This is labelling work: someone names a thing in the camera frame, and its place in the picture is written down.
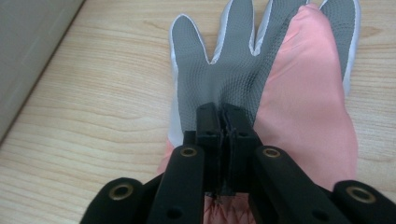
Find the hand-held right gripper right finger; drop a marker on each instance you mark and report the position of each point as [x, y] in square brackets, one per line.
[239, 137]

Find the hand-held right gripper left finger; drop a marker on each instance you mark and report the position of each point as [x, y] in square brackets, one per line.
[208, 137]

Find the pink winter glove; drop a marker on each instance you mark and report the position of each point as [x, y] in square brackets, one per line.
[236, 62]

